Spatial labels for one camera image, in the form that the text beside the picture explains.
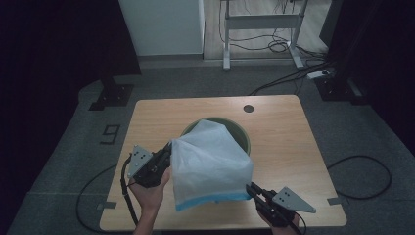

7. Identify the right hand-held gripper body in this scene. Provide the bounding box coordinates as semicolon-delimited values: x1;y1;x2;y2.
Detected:
254;186;317;228

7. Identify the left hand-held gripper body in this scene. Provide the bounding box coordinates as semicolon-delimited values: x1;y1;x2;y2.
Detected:
127;144;172;189

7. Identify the translucent white plastic bag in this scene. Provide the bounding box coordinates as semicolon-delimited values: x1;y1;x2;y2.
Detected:
169;118;254;212

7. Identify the green round bin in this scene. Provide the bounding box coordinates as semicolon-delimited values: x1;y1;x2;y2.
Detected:
180;117;252;157

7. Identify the person's right hand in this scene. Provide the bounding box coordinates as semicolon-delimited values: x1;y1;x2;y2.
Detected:
257;210;301;235

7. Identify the person's left hand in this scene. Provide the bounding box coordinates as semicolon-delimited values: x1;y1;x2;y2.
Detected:
128;166;172;212

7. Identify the grey floor tape piece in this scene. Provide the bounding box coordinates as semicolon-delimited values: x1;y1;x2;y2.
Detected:
96;201;117;211
326;196;349;207

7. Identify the black stand base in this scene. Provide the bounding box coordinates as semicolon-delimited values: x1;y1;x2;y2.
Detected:
314;75;369;106
88;75;135;112

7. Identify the white cabinet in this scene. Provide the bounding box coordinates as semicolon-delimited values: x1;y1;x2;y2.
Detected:
117;0;206;57

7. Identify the white power strip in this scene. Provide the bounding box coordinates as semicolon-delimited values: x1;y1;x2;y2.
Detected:
306;69;332;80

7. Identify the dark curtain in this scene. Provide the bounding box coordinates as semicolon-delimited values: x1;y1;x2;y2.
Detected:
0;0;142;229
318;0;415;155

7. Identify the right hand-held gripper cable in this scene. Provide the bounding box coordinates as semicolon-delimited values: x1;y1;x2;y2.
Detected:
293;211;308;235

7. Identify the hand-held gripper cable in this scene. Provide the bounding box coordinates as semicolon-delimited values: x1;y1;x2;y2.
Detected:
119;154;140;227
293;211;308;235

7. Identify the left hand-held gripper cable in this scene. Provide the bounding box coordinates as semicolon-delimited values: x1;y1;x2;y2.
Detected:
119;154;140;227

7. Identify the curved black floor cable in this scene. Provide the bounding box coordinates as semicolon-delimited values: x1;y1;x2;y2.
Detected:
75;163;122;235

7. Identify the long black floor cable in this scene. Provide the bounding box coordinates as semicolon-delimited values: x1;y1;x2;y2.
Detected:
249;61;332;97

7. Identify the looped black floor cable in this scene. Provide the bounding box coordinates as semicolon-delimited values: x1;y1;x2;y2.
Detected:
326;155;392;201

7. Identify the tangle of black cables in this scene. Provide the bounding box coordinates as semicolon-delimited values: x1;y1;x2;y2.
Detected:
217;0;329;62

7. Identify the white metal desk frame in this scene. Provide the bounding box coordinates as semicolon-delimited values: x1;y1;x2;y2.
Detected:
220;0;309;71

